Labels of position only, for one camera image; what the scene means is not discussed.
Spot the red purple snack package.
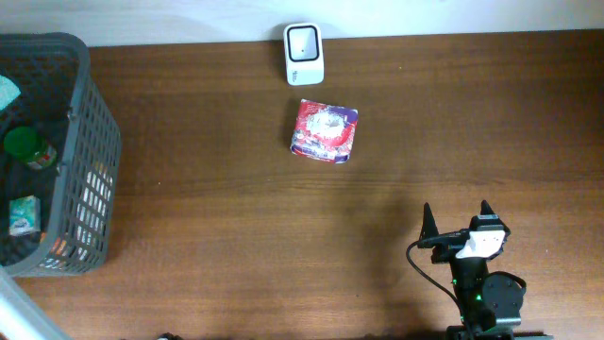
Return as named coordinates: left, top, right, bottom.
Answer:
left=290, top=99, right=359, bottom=163

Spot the teal small tissue pack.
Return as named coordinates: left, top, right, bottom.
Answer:
left=8, top=195, right=42, bottom=237

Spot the green lid jar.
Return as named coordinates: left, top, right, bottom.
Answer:
left=4, top=127, right=58, bottom=170

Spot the mint green wipes packet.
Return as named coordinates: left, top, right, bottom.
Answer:
left=0, top=76, right=21, bottom=111

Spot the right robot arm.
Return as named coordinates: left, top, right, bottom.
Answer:
left=419, top=201, right=550, bottom=339

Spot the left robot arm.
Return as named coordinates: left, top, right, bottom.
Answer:
left=1, top=200, right=439, bottom=339

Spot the grey plastic mesh basket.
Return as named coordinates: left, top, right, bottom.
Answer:
left=1, top=33, right=122, bottom=277

